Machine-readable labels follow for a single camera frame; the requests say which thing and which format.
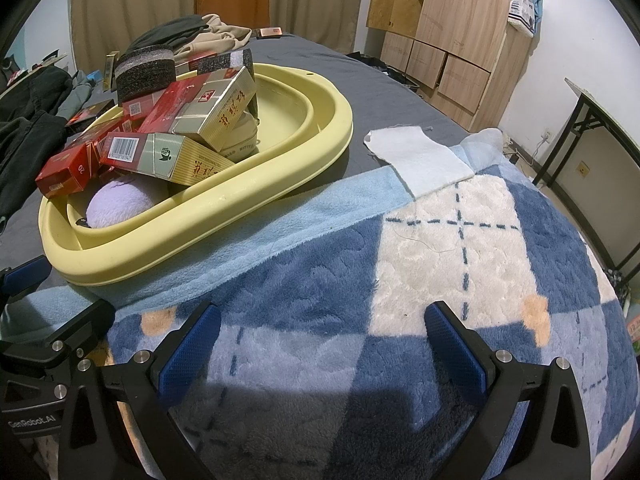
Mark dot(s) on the grey round sponge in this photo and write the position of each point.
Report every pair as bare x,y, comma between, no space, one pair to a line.
225,62
145,75

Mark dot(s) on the purple plush ball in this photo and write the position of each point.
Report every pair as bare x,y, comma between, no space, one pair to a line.
120,205

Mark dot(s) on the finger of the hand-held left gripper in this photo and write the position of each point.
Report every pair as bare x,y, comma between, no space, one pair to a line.
25,275
90,322

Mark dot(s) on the red gold cigarette box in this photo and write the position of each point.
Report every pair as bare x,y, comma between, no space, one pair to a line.
170,160
210,105

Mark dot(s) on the yellow black small box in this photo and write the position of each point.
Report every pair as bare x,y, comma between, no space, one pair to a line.
110,71

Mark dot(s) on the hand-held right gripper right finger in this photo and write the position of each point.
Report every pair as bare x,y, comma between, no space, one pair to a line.
457,355

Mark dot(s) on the black folding table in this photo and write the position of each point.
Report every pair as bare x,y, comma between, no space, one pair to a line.
590,110

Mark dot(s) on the beige curtain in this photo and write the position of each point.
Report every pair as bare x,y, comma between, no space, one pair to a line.
130,0

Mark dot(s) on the yellow plastic basin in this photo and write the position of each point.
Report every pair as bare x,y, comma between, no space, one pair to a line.
300,110

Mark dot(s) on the black clothes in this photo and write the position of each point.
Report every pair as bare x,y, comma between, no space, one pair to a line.
35,125

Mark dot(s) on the dark green garment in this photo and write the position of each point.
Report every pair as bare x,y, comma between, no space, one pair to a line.
160,32

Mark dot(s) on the wooden wardrobe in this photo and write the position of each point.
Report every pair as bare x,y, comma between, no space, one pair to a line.
460,20

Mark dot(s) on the white cloth patch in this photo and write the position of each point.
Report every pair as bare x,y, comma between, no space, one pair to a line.
425,157

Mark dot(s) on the flat red black box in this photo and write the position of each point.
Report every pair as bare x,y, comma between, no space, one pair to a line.
90,112

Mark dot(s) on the hanging white blue bag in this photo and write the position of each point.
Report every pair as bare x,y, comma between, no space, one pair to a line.
525,10

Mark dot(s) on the blue checkered blanket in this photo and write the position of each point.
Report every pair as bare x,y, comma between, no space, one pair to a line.
325,285

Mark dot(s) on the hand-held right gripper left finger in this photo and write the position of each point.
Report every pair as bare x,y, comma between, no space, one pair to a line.
192,355

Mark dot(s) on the black case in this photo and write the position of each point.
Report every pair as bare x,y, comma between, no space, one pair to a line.
385,67

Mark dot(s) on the beige garment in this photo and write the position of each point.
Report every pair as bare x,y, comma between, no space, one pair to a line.
220,35

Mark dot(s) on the small brown red box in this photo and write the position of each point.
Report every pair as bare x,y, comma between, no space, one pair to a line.
269,32

